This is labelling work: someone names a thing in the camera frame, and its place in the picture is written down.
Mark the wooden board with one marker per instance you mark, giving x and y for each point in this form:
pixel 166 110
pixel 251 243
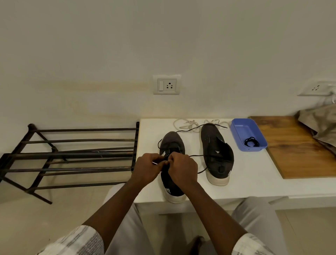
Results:
pixel 291 147

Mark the beige cloth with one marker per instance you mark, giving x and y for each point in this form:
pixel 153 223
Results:
pixel 319 120

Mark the black shoelace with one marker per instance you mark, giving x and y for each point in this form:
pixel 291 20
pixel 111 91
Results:
pixel 196 155
pixel 251 142

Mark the person's left fingers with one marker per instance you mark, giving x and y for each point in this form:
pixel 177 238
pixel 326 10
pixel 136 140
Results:
pixel 161 160

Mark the black sneaker white sole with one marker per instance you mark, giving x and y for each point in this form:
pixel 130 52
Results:
pixel 216 147
pixel 172 140

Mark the person's left hand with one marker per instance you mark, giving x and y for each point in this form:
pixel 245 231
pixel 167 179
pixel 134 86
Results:
pixel 147 168

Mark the person's right forearm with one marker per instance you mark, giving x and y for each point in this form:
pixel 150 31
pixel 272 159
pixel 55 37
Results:
pixel 212 215

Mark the person's left forearm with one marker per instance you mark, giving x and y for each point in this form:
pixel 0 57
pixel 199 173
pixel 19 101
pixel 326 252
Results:
pixel 118 207

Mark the white shoelace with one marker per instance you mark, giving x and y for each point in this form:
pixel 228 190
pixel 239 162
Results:
pixel 187 123
pixel 217 122

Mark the person's right fingers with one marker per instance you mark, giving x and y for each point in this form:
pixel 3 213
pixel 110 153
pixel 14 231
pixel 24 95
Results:
pixel 174 160

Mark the person's right hand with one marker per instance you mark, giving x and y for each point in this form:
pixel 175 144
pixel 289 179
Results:
pixel 183 170

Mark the white checked shirt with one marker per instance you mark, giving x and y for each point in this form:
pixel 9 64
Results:
pixel 78 241

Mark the coiled black shoelace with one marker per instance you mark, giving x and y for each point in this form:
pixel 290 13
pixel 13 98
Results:
pixel 251 142

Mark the blue plastic tray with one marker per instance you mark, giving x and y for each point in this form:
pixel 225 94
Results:
pixel 242 128

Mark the white wall socket with switch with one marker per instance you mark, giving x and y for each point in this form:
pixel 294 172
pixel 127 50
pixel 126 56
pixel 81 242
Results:
pixel 167 84

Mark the light grey trousers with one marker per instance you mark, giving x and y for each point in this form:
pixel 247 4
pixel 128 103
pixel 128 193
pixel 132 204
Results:
pixel 131 231

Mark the black metal shoe rack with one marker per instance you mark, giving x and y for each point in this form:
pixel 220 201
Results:
pixel 65 155

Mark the white wall socket plate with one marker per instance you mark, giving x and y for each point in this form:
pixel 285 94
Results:
pixel 316 88

